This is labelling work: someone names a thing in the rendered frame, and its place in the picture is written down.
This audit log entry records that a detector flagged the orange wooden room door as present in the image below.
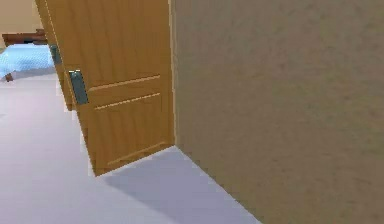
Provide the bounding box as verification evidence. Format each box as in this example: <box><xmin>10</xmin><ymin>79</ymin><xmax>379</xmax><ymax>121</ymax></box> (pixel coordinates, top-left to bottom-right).
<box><xmin>34</xmin><ymin>0</ymin><xmax>75</xmax><ymax>112</ymax></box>
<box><xmin>45</xmin><ymin>0</ymin><xmax>176</xmax><ymax>177</ymax></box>

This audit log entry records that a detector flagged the bed with light blue cover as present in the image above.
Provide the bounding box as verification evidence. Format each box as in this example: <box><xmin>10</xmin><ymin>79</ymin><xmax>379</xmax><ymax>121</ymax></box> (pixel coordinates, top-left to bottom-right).
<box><xmin>0</xmin><ymin>28</ymin><xmax>57</xmax><ymax>83</ymax></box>

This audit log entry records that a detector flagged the grey door handle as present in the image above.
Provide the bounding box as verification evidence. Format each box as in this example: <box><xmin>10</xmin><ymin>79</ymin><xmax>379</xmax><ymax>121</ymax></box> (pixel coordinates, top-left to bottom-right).
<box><xmin>68</xmin><ymin>69</ymin><xmax>90</xmax><ymax>106</ymax></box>
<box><xmin>49</xmin><ymin>44</ymin><xmax>63</xmax><ymax>66</ymax></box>

